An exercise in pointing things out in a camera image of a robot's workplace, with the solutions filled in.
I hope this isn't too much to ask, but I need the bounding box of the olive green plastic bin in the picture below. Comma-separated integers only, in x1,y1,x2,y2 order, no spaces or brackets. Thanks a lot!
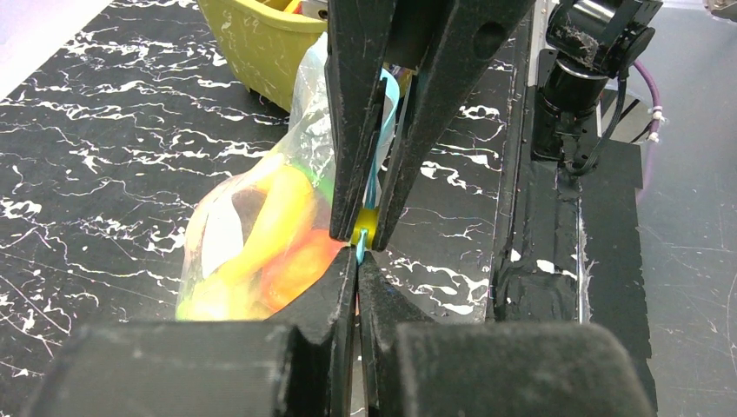
197,0,327,111

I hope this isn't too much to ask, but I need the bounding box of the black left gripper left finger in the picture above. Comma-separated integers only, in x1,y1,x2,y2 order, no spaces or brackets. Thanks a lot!
23,248,357,416

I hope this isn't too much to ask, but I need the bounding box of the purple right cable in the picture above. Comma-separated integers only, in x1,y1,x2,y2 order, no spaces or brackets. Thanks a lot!
632,57,666,145

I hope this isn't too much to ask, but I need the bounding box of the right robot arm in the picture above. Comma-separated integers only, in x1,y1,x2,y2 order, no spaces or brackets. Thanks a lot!
325,1,661,251

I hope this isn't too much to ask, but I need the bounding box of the orange toy fruit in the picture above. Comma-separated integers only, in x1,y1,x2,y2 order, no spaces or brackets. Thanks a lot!
261,229,346,312

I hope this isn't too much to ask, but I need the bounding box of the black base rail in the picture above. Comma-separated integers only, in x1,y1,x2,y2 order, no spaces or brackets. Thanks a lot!
487,3,657,415

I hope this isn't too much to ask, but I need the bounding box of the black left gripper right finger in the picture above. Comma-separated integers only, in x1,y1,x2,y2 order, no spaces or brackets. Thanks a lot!
357,255,655,416

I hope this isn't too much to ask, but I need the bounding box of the green toy cabbage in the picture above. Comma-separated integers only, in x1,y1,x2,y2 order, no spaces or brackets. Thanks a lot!
175,279,274,321

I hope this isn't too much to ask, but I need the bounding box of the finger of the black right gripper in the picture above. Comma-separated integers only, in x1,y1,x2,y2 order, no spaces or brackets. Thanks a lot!
372,1,533,251
325,1,396,242

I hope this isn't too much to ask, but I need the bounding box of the clear zip top bag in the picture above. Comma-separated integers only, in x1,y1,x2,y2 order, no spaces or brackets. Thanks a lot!
175,35,342,321

